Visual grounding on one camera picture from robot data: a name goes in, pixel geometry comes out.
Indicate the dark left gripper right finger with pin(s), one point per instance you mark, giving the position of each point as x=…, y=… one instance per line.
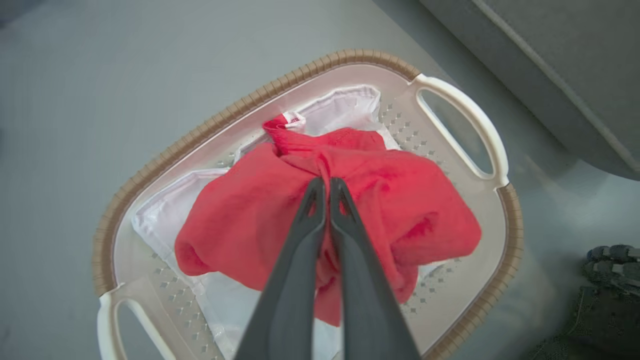
x=370, y=300

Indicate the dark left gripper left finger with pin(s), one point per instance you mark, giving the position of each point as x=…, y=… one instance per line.
x=290, y=280

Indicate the red and white garment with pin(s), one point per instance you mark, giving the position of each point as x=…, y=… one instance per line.
x=240, y=215

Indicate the white cloth garment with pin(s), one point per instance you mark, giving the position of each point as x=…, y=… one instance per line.
x=160, y=215

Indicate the grey fabric sofa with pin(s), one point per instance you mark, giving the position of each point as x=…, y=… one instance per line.
x=550, y=60

